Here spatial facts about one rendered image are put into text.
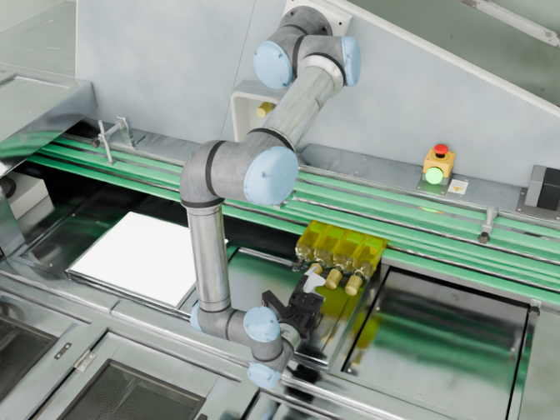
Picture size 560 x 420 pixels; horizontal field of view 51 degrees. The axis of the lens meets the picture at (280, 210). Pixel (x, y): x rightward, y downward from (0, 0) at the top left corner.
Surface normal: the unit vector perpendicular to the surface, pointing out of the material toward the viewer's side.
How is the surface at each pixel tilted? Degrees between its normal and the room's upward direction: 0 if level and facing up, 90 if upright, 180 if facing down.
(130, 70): 0
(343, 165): 90
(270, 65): 8
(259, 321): 90
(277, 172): 82
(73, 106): 90
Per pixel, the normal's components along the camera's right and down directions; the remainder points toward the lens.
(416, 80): -0.44, 0.58
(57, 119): 0.90, 0.23
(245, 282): -0.05, -0.78
